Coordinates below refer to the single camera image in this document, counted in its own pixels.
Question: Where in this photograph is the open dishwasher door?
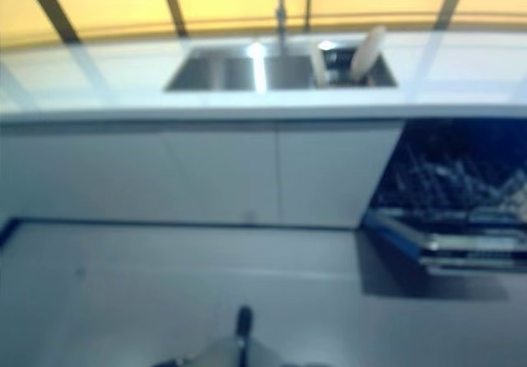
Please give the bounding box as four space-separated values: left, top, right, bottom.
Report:
361 208 527 277

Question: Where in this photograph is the black dish rack in sink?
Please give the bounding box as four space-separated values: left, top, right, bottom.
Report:
316 39 374 88

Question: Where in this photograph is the stainless steel kitchen sink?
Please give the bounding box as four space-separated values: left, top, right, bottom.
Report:
163 44 399 93

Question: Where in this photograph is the chrome kitchen faucet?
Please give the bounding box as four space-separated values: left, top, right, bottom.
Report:
254 0 290 51

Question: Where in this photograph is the white kitchen counter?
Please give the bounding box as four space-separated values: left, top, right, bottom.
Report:
0 29 527 126

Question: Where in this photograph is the robot torso with black cable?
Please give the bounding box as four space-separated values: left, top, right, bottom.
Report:
152 305 330 367

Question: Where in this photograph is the white cabinet door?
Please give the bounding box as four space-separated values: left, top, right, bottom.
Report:
0 120 285 225
274 118 407 226

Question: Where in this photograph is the cream plate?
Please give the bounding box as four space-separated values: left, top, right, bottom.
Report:
349 25 388 85

